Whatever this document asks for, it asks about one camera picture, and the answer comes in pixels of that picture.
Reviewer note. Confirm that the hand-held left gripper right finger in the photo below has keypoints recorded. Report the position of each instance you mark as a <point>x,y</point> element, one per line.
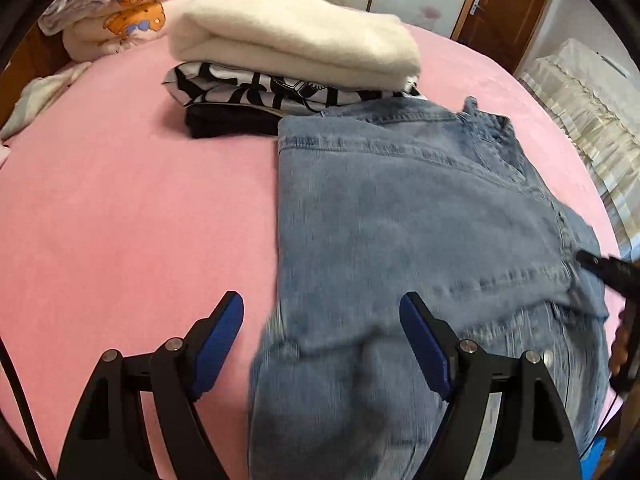
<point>425,345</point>

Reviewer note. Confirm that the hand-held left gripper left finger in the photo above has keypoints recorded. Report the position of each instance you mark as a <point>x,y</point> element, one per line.
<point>220,340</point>

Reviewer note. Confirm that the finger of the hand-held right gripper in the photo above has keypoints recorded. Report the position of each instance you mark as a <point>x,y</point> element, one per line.
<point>610,270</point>

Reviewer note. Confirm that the blue denim jacket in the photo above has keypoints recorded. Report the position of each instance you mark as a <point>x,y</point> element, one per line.
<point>400,210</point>

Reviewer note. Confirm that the person's right hand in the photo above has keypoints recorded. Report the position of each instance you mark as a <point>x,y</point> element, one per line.
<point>620,350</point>

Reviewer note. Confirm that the pink bed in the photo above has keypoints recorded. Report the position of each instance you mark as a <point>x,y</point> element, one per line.
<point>125,210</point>

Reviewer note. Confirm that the folded black garment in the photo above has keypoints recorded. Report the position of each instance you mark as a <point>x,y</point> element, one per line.
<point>225,122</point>

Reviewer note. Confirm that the folded black-white patterned garment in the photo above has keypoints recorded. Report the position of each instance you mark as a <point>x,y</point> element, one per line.
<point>240,85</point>

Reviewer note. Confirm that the brown wooden door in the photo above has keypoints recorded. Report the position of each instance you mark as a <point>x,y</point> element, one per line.
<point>510,15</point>

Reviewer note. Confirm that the pale checked cloth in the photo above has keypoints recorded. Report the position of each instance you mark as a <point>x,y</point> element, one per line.
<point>40,100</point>

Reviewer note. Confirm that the folded white fleece garment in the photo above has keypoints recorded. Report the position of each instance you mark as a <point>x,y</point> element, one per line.
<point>300,35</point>

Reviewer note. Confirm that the brown wooden headboard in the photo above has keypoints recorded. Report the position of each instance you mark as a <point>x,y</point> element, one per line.
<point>35,55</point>

